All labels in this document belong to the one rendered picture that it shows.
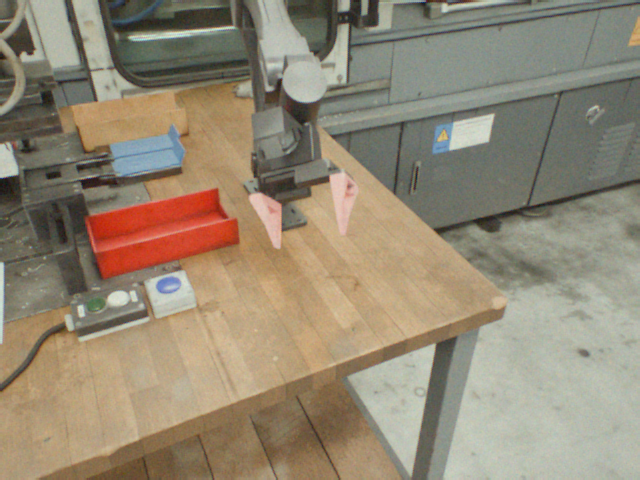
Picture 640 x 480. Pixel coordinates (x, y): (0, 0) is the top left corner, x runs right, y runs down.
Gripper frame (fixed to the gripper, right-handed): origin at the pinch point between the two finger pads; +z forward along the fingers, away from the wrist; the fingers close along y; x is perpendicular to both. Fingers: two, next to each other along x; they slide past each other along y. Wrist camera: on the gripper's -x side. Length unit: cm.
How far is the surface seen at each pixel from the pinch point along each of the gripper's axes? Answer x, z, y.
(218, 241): 19.4, -7.8, -25.0
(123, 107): 38, -53, -60
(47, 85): -1, -35, -44
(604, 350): 163, 19, 48
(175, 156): 33, -34, -42
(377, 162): 131, -59, -16
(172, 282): 7.5, 1.1, -27.3
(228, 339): 8.1, 11.5, -18.0
